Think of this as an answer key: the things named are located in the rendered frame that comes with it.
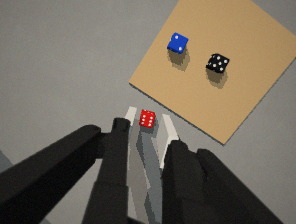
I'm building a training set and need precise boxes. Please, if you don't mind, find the black die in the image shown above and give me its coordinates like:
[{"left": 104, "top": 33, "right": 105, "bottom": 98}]
[{"left": 206, "top": 53, "right": 230, "bottom": 73}]

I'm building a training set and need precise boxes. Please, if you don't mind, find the blue die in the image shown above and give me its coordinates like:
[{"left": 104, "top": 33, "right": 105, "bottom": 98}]
[{"left": 167, "top": 33, "right": 188, "bottom": 54}]

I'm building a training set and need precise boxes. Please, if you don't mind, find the red die with white pips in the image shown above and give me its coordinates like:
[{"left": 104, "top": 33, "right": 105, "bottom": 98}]
[{"left": 139, "top": 110, "right": 155, "bottom": 128}]

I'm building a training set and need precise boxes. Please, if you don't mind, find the tan square mat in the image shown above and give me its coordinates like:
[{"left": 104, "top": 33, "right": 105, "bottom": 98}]
[{"left": 129, "top": 0, "right": 296, "bottom": 144}]

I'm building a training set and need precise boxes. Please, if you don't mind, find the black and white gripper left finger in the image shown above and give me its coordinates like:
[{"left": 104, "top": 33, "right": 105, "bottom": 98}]
[{"left": 0, "top": 106, "right": 137, "bottom": 224}]

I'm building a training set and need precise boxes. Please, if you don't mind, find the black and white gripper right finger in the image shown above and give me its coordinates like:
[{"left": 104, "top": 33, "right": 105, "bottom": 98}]
[{"left": 156, "top": 114, "right": 284, "bottom": 224}]

